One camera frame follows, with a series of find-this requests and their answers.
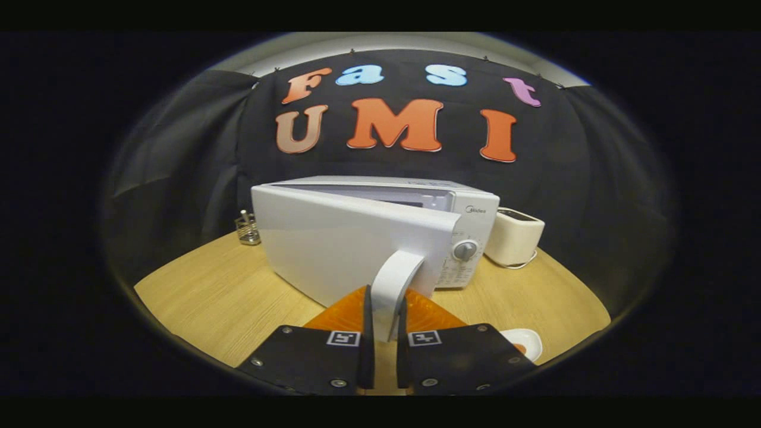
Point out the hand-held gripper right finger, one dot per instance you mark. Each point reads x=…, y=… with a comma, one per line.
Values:
x=402, y=339

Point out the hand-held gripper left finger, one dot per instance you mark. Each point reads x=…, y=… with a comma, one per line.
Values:
x=368, y=333

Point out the white microwave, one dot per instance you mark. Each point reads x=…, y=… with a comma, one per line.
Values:
x=333, y=238

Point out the small white plate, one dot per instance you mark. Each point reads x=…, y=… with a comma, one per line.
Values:
x=531, y=339

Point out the cream white toaster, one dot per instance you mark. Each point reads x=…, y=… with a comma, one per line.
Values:
x=514, y=238

